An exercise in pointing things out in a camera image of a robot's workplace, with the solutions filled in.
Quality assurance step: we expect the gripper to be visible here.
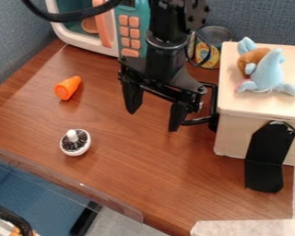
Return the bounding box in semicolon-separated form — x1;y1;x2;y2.
116;56;209;133

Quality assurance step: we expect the white toy mushroom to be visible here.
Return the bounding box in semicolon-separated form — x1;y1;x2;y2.
58;127;94;158

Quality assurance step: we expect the cabinet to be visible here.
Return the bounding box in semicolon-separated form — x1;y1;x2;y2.
212;41;295;169

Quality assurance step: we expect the orange toy carrot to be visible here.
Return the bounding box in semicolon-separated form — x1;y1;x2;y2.
53;75;84;101

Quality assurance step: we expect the can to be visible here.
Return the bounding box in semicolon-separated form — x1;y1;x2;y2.
185;25;234;70

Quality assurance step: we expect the toy microwave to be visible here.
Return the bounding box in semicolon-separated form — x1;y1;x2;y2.
43;0;152;60

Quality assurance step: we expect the blue plush animal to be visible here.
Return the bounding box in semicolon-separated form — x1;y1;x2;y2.
233;36;295;98

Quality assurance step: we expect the black cable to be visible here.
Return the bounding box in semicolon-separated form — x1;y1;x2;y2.
20;0;124;23

